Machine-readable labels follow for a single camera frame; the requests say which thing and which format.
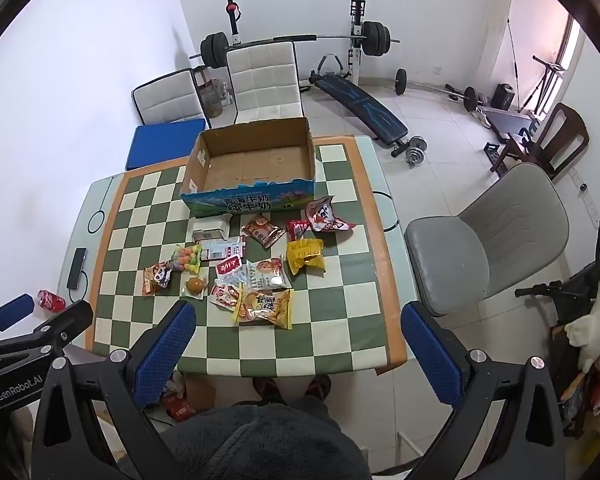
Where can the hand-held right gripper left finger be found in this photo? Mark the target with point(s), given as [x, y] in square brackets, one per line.
[167, 355]

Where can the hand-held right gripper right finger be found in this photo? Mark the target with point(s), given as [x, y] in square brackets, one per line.
[430, 360]

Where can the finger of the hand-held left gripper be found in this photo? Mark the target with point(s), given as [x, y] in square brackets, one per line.
[11, 311]
[67, 324]

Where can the panda print snack packet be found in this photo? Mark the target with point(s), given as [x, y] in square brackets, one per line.
[156, 277]

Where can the small red white snack packet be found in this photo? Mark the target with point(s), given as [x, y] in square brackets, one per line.
[225, 296]

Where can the colourful ball candy bag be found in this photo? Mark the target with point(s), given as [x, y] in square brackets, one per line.
[187, 257]

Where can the orange yellow bread packet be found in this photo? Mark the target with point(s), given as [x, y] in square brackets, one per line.
[265, 307]

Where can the cardboard box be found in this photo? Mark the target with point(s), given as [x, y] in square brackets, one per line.
[250, 170]

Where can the red drink can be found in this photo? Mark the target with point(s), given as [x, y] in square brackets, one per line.
[51, 301]

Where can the brown cardboard piece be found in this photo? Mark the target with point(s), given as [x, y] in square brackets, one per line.
[201, 391]

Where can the black smartphone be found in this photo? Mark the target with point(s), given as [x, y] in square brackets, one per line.
[76, 262]

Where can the clear braised egg packet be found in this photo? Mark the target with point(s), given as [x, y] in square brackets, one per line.
[195, 286]

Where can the white packet with red label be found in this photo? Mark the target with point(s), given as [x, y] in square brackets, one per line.
[229, 267]

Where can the person's left shoe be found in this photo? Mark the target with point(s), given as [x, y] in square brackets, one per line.
[269, 389]

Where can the person's shoe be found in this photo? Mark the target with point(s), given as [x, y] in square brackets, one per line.
[269, 389]
[317, 387]

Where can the green white checkered tablecloth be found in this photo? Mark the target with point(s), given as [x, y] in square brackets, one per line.
[330, 320]

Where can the person's right shoe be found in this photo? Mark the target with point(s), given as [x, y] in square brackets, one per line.
[317, 387]

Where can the white packet with blue print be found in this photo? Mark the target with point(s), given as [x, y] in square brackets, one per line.
[222, 249]

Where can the white cookie packet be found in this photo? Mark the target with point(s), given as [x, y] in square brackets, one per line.
[267, 275]

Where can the person's dark fleece clothing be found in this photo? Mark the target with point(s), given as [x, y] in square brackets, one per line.
[260, 445]

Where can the white paper box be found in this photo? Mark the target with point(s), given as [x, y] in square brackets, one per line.
[211, 227]

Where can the grey padded chair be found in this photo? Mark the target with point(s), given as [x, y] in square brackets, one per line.
[505, 230]

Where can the brown snack packet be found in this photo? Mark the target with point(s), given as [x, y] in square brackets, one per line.
[262, 231]

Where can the yellow snack packet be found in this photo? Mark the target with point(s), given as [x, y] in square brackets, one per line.
[305, 255]

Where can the white plush goose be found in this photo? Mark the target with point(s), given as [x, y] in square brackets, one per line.
[592, 320]

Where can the large red white snack packet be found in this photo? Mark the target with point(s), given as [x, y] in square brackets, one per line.
[325, 215]

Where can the chrome dumbbell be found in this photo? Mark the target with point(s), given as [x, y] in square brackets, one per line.
[414, 158]
[416, 142]

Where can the blue cushion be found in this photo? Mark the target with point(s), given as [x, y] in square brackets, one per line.
[165, 142]

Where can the dark plastic crate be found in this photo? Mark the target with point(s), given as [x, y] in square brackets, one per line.
[492, 155]

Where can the white power strip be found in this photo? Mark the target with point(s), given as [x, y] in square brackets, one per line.
[584, 195]

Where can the white quilted chair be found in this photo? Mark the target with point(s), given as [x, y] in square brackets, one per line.
[167, 95]
[265, 80]

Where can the grey exercise machine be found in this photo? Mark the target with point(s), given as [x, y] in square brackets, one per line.
[507, 121]

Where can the black sit-up bench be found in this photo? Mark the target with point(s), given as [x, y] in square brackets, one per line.
[370, 107]

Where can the clear water jug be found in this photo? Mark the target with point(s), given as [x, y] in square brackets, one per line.
[212, 96]

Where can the dark wooden chair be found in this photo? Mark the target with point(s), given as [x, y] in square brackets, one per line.
[562, 130]

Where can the black speaker box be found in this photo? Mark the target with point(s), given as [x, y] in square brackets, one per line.
[504, 96]

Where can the long barbell with small plates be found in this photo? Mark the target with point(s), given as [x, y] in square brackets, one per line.
[401, 81]

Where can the black metal stand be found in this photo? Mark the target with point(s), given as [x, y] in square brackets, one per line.
[547, 77]

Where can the barbell with black plates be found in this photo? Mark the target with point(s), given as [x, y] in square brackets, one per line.
[215, 50]

